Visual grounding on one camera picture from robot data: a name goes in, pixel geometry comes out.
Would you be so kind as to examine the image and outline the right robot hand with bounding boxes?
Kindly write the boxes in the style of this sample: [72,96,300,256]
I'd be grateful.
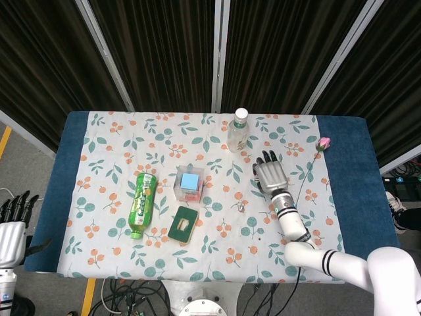
[251,149,291,199]

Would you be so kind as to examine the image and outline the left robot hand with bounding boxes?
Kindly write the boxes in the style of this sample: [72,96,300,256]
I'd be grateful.
[0,190,53,268]

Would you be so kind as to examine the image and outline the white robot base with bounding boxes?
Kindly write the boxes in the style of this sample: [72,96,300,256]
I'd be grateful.
[161,279,246,316]

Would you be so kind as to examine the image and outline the clear water bottle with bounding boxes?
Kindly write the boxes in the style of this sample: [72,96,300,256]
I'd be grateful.
[226,107,250,153]

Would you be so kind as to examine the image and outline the pink rose with stem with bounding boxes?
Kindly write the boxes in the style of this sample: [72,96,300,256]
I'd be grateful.
[295,136,332,205]

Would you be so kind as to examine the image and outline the black shoe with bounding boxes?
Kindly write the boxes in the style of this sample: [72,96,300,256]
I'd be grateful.
[11,297,36,316]

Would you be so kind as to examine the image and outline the blue table mat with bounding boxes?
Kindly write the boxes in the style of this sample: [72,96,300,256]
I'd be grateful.
[23,110,401,284]

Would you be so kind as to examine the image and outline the blue faced puzzle cube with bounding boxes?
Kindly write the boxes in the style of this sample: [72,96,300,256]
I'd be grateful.
[180,172,201,192]

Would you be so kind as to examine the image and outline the clear plastic box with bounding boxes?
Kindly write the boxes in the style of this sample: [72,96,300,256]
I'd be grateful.
[172,165,206,202]

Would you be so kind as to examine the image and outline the floral tablecloth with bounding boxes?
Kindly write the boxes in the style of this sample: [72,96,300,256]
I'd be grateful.
[56,111,352,284]

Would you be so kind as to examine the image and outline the green box with window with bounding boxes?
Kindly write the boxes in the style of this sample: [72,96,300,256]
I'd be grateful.
[167,205,199,245]

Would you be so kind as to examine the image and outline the dark pleated curtain panel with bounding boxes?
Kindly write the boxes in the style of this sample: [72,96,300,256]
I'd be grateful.
[88,0,218,113]
[222,0,368,115]
[0,0,129,152]
[310,0,421,167]

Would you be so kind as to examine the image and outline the white and black sneaker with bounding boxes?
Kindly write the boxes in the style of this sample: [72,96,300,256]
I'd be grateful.
[386,190,421,235]

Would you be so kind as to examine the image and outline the green tea bottle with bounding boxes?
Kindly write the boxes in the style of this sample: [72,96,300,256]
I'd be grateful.
[127,172,157,240]

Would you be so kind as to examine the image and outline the grey partition frame post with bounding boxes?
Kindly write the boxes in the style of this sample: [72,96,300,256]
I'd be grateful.
[210,0,231,113]
[0,110,57,159]
[74,0,136,112]
[301,0,385,115]
[380,153,421,175]

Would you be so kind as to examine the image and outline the black floor cable tangle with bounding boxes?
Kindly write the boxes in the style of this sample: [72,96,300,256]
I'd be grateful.
[88,278,172,316]
[239,282,302,316]

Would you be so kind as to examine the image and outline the black cables and devices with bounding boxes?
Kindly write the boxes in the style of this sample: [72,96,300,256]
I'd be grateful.
[381,163,421,198]

